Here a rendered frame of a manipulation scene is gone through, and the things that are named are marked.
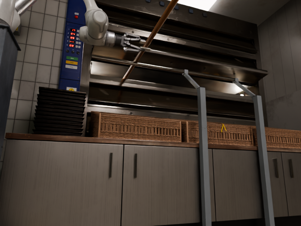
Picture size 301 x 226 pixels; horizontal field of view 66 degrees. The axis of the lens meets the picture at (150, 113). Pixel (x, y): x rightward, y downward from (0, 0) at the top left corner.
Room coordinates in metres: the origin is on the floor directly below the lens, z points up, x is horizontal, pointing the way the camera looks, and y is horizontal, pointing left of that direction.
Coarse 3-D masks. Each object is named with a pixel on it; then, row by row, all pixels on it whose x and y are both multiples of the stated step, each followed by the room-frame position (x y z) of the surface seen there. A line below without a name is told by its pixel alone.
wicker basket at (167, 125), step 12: (96, 120) 1.46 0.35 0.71; (108, 120) 1.37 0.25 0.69; (120, 120) 1.85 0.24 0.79; (132, 120) 1.43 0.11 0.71; (144, 120) 1.46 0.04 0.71; (156, 120) 1.48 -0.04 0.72; (168, 120) 1.51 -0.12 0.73; (96, 132) 1.43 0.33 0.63; (108, 132) 1.37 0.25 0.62; (120, 132) 1.40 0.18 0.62; (132, 132) 1.43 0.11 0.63; (156, 132) 1.49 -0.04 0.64; (168, 132) 1.52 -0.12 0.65; (180, 132) 1.54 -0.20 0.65
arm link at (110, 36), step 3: (108, 33) 1.25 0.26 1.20; (111, 33) 1.26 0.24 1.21; (114, 33) 1.27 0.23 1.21; (108, 36) 1.25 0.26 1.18; (111, 36) 1.26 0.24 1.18; (114, 36) 1.26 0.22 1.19; (108, 39) 1.26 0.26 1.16; (111, 39) 1.26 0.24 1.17; (114, 39) 1.27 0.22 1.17; (105, 42) 1.27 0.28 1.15; (108, 42) 1.27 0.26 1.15; (111, 42) 1.27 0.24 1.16; (114, 42) 1.29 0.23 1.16; (105, 45) 1.29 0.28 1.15; (108, 45) 1.30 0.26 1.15; (111, 45) 1.30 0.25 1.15
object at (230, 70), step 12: (96, 48) 1.76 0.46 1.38; (108, 48) 1.76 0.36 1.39; (120, 48) 1.77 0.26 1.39; (132, 60) 1.94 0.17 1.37; (144, 60) 1.94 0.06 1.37; (156, 60) 1.95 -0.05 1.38; (168, 60) 1.96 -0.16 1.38; (180, 60) 1.97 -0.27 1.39; (192, 60) 1.98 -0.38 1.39; (204, 60) 2.02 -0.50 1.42; (204, 72) 2.18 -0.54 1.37; (216, 72) 2.19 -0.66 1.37; (228, 72) 2.20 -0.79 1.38; (240, 72) 2.21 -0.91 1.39; (252, 72) 2.23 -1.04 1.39; (264, 72) 2.26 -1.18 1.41
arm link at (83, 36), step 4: (80, 28) 1.21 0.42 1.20; (84, 28) 1.20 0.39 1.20; (80, 32) 1.21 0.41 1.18; (84, 32) 1.20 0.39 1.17; (80, 36) 1.22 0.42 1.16; (84, 36) 1.21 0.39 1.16; (88, 36) 1.20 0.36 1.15; (104, 36) 1.24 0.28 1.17; (84, 40) 1.24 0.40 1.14; (88, 40) 1.23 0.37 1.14; (92, 40) 1.22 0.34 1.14; (96, 40) 1.22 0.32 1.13; (100, 40) 1.23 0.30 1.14; (104, 40) 1.26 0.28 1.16; (92, 44) 1.28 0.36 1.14; (96, 44) 1.27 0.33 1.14; (100, 44) 1.28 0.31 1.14; (104, 44) 1.29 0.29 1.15
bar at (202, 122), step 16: (128, 64) 1.55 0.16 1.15; (144, 64) 1.58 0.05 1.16; (192, 80) 1.59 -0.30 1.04; (256, 96) 1.64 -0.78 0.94; (256, 112) 1.66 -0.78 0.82; (256, 128) 1.67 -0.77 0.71; (208, 160) 1.49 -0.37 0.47; (208, 176) 1.49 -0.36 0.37; (208, 192) 1.48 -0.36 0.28; (208, 208) 1.48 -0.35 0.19; (272, 208) 1.65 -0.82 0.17; (208, 224) 1.48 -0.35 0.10; (272, 224) 1.64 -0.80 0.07
